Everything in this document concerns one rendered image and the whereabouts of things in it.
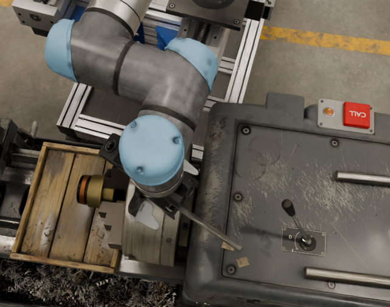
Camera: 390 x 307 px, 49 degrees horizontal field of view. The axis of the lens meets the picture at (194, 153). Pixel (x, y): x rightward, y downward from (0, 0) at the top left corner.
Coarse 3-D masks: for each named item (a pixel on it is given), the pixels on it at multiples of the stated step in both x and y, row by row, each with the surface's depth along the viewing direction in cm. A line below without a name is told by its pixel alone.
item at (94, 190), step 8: (88, 176) 110; (96, 176) 110; (80, 184) 108; (88, 184) 108; (96, 184) 108; (80, 192) 108; (88, 192) 107; (96, 192) 107; (104, 192) 108; (112, 192) 108; (80, 200) 109; (88, 200) 108; (96, 200) 108; (104, 200) 109; (112, 200) 109
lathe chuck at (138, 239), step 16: (128, 192) 96; (160, 208) 95; (128, 224) 96; (144, 224) 96; (160, 224) 96; (128, 240) 98; (144, 240) 97; (160, 240) 97; (128, 256) 106; (144, 256) 101
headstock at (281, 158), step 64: (256, 128) 100; (320, 128) 101; (384, 128) 101; (256, 192) 94; (320, 192) 95; (384, 192) 95; (192, 256) 92; (256, 256) 89; (320, 256) 90; (384, 256) 90
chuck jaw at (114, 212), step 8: (104, 208) 107; (112, 208) 107; (120, 208) 107; (104, 216) 109; (112, 216) 106; (120, 216) 106; (104, 224) 105; (112, 224) 105; (120, 224) 105; (112, 232) 104; (120, 232) 104; (112, 240) 103; (120, 240) 103; (112, 248) 106; (120, 248) 105
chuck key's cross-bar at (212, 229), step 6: (180, 210) 87; (186, 210) 86; (192, 216) 86; (198, 222) 85; (204, 222) 85; (210, 228) 84; (216, 234) 84; (222, 234) 83; (222, 240) 83; (228, 240) 83; (234, 246) 82; (240, 246) 82
